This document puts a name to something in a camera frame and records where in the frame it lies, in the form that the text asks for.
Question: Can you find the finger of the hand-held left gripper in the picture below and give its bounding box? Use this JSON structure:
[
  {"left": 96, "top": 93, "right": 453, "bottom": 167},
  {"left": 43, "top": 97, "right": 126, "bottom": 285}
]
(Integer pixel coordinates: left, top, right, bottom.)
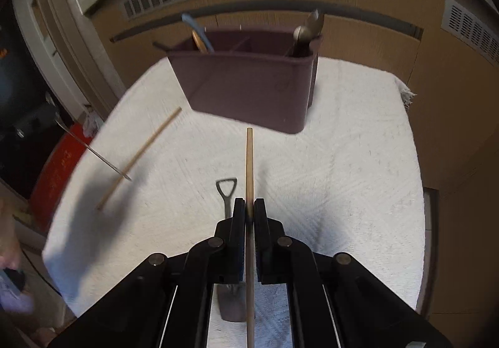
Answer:
[{"left": 0, "top": 100, "right": 59, "bottom": 149}]

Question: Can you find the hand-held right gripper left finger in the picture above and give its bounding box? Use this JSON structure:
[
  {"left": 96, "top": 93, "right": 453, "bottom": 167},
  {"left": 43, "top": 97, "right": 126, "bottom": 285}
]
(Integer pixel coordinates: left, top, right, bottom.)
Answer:
[{"left": 51, "top": 198, "right": 247, "bottom": 348}]

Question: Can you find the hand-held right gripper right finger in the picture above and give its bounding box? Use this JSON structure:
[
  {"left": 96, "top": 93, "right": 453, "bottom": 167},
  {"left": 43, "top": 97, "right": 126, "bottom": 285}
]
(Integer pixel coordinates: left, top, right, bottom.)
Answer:
[{"left": 254, "top": 198, "right": 453, "bottom": 348}]

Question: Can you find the dark metal face-handle spoon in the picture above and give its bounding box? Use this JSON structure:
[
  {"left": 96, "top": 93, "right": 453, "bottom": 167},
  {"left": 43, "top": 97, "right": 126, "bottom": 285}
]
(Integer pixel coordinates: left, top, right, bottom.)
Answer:
[{"left": 45, "top": 92, "right": 132, "bottom": 181}]

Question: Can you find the wooden chopstick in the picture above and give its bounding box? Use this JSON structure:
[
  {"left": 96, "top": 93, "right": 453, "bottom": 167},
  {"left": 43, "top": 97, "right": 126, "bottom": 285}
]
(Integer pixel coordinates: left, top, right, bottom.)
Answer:
[
  {"left": 245, "top": 127, "right": 256, "bottom": 348},
  {"left": 97, "top": 106, "right": 182, "bottom": 212}
]

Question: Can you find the maroon plastic utensil caddy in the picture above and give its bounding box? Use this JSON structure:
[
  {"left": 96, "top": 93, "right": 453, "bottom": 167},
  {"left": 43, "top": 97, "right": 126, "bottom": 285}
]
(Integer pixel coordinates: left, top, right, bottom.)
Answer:
[{"left": 152, "top": 29, "right": 324, "bottom": 135}]

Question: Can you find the wooden spoon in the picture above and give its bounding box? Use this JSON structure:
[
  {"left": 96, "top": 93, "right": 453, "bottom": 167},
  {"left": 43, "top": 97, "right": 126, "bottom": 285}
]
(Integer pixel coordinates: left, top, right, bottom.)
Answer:
[{"left": 191, "top": 30, "right": 208, "bottom": 55}]

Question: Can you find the blue spoon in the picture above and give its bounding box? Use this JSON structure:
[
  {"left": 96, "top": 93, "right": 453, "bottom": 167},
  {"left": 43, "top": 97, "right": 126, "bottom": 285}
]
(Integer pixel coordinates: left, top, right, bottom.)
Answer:
[{"left": 181, "top": 12, "right": 216, "bottom": 55}]

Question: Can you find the person's left hand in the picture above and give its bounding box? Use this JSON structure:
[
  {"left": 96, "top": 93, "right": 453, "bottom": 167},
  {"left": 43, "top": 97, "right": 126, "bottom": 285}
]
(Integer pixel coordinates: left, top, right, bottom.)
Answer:
[{"left": 0, "top": 196, "right": 25, "bottom": 271}]

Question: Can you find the shovel-shaped metal spoon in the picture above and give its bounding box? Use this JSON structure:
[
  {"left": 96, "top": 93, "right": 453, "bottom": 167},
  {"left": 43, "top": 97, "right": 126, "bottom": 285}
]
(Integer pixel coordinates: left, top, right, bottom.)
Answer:
[{"left": 215, "top": 177, "right": 247, "bottom": 322}]

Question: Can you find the crumpled light cloth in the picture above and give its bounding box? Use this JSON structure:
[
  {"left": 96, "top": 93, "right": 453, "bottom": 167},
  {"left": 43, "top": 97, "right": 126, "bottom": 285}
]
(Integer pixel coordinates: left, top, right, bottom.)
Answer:
[{"left": 84, "top": 108, "right": 103, "bottom": 137}]

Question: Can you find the white textured towel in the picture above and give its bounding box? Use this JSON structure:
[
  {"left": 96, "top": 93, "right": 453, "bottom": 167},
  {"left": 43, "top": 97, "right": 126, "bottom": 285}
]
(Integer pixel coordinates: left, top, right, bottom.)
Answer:
[{"left": 42, "top": 55, "right": 426, "bottom": 348}]

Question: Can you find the shiny metal spoon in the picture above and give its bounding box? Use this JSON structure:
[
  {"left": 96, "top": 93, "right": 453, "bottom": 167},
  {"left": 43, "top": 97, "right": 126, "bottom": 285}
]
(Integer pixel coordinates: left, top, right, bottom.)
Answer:
[{"left": 293, "top": 25, "right": 312, "bottom": 57}]

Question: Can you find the small grey vent grille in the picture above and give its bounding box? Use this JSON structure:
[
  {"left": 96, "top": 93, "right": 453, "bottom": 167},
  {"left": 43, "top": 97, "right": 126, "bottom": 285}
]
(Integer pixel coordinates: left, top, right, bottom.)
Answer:
[{"left": 441, "top": 0, "right": 499, "bottom": 67}]

